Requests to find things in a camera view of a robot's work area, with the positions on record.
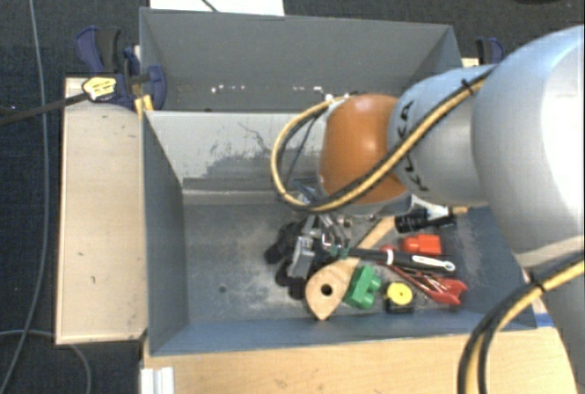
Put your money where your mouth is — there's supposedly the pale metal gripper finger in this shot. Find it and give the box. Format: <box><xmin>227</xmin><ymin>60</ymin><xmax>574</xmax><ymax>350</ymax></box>
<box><xmin>287</xmin><ymin>236</ymin><xmax>317</xmax><ymax>280</ymax></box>

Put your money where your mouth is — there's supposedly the black and white handled tool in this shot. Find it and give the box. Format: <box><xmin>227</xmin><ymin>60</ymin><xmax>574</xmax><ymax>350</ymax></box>
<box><xmin>341</xmin><ymin>246</ymin><xmax>457</xmax><ymax>273</ymax></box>

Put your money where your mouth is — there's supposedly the black lobed object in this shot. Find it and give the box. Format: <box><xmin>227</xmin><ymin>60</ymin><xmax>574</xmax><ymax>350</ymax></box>
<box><xmin>263</xmin><ymin>220</ymin><xmax>313</xmax><ymax>300</ymax></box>

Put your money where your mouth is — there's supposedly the grey metal bin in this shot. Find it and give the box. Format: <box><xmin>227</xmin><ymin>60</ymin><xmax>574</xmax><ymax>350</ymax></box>
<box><xmin>138</xmin><ymin>6</ymin><xmax>538</xmax><ymax>357</ymax></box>

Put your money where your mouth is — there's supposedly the pale wood spatula with hole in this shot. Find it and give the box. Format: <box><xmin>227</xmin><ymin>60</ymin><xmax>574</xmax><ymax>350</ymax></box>
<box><xmin>304</xmin><ymin>218</ymin><xmax>397</xmax><ymax>322</ymax></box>

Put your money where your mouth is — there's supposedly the black cylinder on white bracket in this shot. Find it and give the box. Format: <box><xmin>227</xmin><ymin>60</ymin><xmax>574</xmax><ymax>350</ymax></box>
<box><xmin>394</xmin><ymin>205</ymin><xmax>458</xmax><ymax>235</ymax></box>

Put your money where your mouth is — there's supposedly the yellow tape measure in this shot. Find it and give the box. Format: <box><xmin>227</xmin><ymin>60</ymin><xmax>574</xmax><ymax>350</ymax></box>
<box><xmin>384</xmin><ymin>281</ymin><xmax>417</xmax><ymax>315</ymax></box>

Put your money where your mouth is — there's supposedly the pale wood flat board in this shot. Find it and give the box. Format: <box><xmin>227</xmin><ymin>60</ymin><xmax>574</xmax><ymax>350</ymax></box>
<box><xmin>54</xmin><ymin>76</ymin><xmax>150</xmax><ymax>346</ymax></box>

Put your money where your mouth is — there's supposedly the red plastic clamp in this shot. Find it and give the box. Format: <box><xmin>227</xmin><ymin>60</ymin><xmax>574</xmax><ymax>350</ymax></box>
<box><xmin>391</xmin><ymin>262</ymin><xmax>469</xmax><ymax>307</ymax></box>

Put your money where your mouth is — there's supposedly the green toy block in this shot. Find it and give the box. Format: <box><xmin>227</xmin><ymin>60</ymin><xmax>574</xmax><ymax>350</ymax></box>
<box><xmin>343</xmin><ymin>264</ymin><xmax>383</xmax><ymax>311</ymax></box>

